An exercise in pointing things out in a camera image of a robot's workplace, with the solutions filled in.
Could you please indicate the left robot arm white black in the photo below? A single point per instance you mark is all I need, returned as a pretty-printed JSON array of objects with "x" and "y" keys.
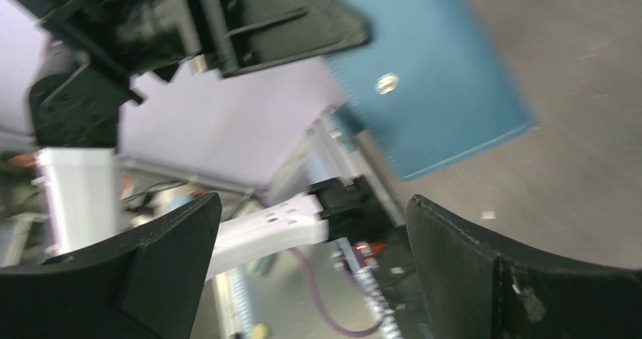
[{"x": 75, "y": 119}]

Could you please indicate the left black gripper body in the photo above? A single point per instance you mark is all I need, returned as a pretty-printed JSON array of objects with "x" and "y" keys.
[{"x": 124, "y": 37}]

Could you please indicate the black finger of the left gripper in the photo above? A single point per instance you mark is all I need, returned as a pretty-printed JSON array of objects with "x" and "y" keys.
[{"x": 247, "y": 36}]

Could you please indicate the blue leather card holder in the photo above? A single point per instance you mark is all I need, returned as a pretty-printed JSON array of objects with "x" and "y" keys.
[{"x": 428, "y": 87}]

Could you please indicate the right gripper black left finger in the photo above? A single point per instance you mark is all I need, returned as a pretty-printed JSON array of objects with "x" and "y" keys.
[{"x": 143, "y": 283}]

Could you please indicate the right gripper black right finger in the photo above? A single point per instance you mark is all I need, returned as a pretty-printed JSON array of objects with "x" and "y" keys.
[{"x": 478, "y": 283}]

